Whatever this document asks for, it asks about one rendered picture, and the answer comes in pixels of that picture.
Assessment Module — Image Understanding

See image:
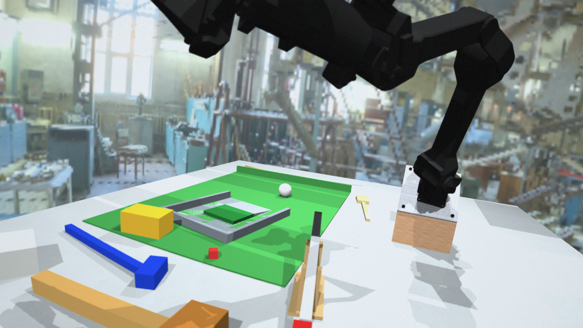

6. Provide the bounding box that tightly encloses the white golf ball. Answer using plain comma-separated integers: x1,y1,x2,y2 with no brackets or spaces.
279,183,292,196

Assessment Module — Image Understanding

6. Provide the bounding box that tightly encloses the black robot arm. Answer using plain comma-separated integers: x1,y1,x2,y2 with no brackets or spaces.
304,0,515,208

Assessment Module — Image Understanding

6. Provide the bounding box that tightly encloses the blue putter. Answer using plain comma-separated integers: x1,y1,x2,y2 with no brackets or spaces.
65,224,168,290

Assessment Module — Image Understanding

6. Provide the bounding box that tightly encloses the green putting mat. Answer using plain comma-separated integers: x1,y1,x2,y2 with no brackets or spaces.
82,172,350,287

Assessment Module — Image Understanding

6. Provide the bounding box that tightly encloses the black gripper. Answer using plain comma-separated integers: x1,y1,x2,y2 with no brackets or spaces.
150,0,336,59

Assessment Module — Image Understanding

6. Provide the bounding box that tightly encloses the white box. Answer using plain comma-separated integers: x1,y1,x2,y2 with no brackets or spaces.
0,229,39,281

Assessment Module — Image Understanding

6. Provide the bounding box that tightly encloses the red cube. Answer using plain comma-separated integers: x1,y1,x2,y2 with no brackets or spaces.
209,247,219,260

